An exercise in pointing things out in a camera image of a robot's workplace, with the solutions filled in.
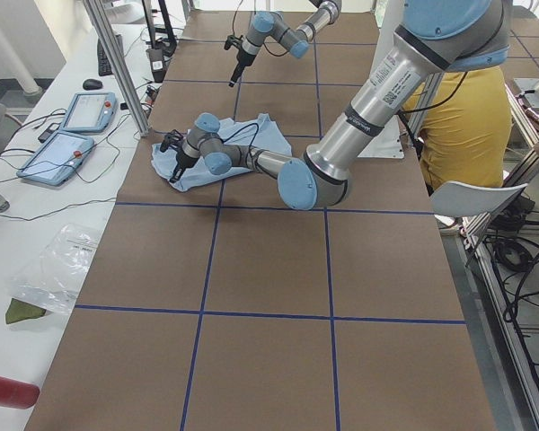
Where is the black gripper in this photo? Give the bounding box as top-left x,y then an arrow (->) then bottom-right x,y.
224,35 -> 257,86
159,129 -> 198,182

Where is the light blue button-up shirt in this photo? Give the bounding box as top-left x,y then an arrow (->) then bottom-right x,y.
152,112 -> 292,192

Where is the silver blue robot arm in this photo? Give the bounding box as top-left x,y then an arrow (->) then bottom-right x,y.
224,0 -> 342,87
169,1 -> 512,210

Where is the upper blue teach pendant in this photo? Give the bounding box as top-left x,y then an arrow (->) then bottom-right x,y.
59,92 -> 117,134

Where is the blue teach pendant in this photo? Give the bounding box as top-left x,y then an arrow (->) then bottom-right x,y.
16,131 -> 94,186
59,92 -> 117,134

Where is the lower blue teach pendant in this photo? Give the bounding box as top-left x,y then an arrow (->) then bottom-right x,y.
16,131 -> 94,186

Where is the black computer mouse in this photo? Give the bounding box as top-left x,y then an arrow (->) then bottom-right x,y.
83,78 -> 103,91

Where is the clear plastic bag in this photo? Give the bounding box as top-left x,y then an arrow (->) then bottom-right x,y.
5,224 -> 102,324

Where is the person in yellow shirt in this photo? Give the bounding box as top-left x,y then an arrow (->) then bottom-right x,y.
420,66 -> 511,193

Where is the white chair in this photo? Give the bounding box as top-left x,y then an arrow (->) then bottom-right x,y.
429,181 -> 529,268

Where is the red bottle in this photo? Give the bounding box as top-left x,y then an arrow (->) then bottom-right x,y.
0,376 -> 40,409

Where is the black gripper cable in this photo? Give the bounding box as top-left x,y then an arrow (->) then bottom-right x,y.
222,120 -> 260,170

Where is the aluminium frame post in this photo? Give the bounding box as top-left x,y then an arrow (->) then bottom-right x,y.
83,0 -> 150,137

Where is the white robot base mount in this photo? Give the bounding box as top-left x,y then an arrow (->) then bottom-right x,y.
358,116 -> 404,160

